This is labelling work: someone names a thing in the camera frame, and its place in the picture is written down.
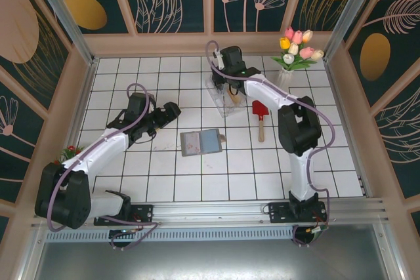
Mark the clear plastic organizer box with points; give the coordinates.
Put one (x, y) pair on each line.
(226, 109)

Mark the grey card holder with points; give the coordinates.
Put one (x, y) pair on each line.
(223, 139)

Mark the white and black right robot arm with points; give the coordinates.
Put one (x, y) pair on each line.
(265, 91)

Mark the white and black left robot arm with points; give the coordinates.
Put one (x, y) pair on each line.
(101, 147)

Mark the pink flower pattern card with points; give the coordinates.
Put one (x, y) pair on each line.
(191, 144)

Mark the light blue card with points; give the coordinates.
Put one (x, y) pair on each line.
(210, 141)

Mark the tan wooden block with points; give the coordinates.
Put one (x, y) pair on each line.
(233, 99)

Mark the white ribbed vase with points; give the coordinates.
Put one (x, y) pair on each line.
(285, 76)

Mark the white artificial tulip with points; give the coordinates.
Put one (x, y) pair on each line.
(288, 59)
(293, 48)

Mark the yellow artificial tulip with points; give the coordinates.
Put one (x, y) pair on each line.
(285, 43)

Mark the pink artificial tulip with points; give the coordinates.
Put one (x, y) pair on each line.
(306, 52)
(297, 37)
(289, 33)

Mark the small red flower plant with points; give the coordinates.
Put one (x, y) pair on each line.
(70, 153)

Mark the peach artificial tulip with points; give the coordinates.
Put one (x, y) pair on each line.
(307, 36)

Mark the cream artificial tulip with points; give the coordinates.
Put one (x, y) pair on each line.
(317, 54)

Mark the perforated metal strip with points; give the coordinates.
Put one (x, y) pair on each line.
(197, 234)

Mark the grey metal sheet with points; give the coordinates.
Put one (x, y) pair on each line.
(210, 260)

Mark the small green circuit board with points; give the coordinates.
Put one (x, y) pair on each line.
(320, 230)

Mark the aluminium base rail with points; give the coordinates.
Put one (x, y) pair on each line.
(213, 209)

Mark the aluminium frame post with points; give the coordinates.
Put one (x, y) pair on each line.
(345, 14)
(68, 21)

